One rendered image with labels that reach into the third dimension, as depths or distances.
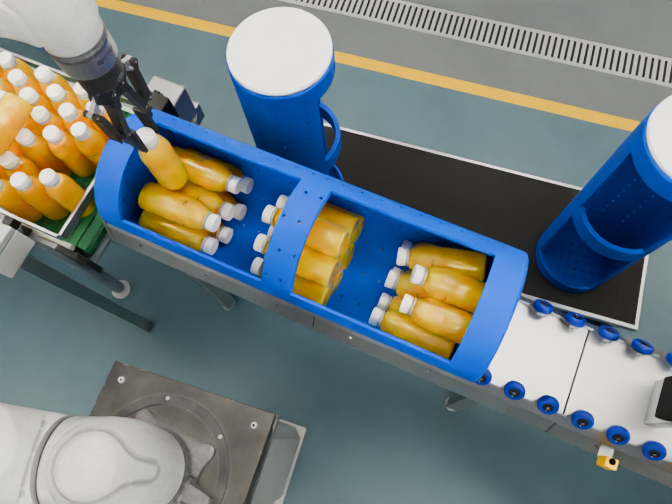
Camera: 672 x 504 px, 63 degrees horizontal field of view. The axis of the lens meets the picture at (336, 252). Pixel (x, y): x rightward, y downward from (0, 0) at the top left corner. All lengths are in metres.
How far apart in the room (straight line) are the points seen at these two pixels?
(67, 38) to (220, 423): 0.74
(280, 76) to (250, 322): 1.15
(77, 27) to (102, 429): 0.59
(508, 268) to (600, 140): 1.75
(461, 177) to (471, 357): 1.37
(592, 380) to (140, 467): 0.95
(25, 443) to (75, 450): 0.10
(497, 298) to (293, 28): 0.91
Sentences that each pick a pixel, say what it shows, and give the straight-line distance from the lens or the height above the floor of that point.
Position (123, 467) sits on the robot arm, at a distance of 0.94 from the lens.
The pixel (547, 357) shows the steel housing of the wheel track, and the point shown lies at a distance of 1.35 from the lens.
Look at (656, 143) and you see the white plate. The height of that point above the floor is 1.04.
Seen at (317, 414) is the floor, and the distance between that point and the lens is 2.21.
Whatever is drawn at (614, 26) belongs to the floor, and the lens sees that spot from 3.15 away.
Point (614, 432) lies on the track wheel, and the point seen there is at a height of 0.98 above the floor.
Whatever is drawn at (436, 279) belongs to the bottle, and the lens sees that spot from 1.09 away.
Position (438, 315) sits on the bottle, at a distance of 1.10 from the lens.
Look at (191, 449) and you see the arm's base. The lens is 1.15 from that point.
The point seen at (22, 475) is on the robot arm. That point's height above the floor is 1.30.
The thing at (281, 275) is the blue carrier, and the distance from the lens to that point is 1.08.
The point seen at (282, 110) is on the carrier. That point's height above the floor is 0.97.
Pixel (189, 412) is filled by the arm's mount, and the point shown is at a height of 1.06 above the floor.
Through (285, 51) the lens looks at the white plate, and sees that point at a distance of 1.51.
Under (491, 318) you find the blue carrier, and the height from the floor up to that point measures 1.23.
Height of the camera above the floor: 2.20
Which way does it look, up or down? 71 degrees down
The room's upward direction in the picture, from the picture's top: 8 degrees counter-clockwise
